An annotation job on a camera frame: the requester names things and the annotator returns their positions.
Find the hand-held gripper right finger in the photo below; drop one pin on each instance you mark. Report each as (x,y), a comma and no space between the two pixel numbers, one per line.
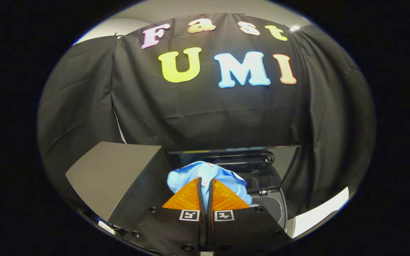
(240,231)

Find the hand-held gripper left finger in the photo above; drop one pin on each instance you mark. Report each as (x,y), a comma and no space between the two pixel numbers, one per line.
(176,231)

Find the light blue polo shirt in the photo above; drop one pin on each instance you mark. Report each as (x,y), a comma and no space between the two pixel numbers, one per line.
(183,176)

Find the grey cabinet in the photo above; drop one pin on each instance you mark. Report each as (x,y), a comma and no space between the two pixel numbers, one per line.
(119,170)

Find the black backdrop cloth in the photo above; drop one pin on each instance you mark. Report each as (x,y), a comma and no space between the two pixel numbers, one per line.
(208,113)

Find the small ceiling light panel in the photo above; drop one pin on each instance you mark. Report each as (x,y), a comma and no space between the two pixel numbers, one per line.
(294,28)

